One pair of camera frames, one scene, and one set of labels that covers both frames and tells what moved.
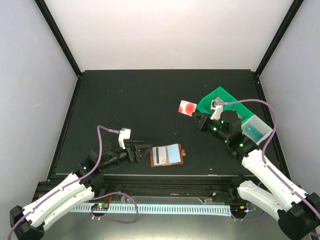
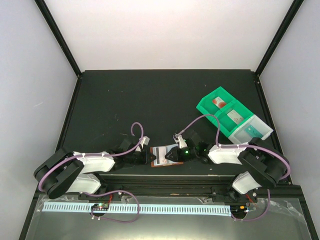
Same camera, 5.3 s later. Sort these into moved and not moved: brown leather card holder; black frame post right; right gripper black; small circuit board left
Moved: right gripper black
Not moved: brown leather card holder; small circuit board left; black frame post right
